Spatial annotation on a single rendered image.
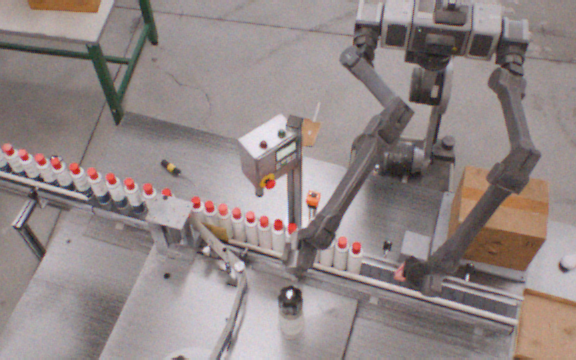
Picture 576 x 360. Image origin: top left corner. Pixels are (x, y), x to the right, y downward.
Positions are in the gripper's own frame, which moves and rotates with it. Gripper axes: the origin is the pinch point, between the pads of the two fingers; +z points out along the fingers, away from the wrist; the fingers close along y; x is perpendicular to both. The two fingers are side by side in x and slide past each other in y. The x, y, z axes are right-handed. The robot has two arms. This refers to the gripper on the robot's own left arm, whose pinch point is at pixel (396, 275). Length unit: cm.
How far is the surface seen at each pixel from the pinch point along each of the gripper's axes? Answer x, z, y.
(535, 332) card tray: 47, -25, 2
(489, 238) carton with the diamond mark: 15.1, -26.1, -18.3
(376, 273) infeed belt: -1.9, 9.0, -1.6
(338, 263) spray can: -17.0, 12.5, 1.7
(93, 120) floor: -89, 192, -92
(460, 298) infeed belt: 22.3, -10.7, -0.7
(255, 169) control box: -69, -5, 0
